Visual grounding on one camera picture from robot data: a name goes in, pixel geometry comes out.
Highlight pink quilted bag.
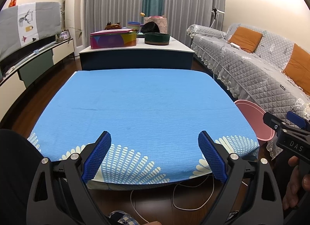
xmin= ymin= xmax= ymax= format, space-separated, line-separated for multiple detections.
xmin=144 ymin=15 xmax=168 ymax=33

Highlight pink trash bin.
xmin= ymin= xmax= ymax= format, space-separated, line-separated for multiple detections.
xmin=234 ymin=100 xmax=275 ymax=142

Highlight right hand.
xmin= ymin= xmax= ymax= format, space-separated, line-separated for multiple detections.
xmin=282 ymin=156 xmax=310 ymax=210

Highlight white coffee table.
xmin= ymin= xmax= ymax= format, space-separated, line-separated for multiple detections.
xmin=79 ymin=37 xmax=194 ymax=71

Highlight grey quilted sofa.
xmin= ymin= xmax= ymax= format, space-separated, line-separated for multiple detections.
xmin=187 ymin=23 xmax=309 ymax=122

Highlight colourful storage box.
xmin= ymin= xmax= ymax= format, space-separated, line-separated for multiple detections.
xmin=90 ymin=29 xmax=137 ymax=49

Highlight covered television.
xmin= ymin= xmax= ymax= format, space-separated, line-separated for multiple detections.
xmin=1 ymin=2 xmax=61 ymax=60

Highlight tv cabinet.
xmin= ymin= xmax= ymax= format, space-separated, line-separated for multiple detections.
xmin=1 ymin=39 xmax=74 ymax=118

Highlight orange cushion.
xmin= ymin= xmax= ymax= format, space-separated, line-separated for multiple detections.
xmin=283 ymin=44 xmax=310 ymax=95
xmin=228 ymin=27 xmax=263 ymax=53

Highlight white air conditioner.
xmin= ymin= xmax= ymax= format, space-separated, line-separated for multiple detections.
xmin=65 ymin=0 xmax=83 ymax=57

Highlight grey curtains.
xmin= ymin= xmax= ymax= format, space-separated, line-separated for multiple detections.
xmin=83 ymin=0 xmax=226 ymax=46

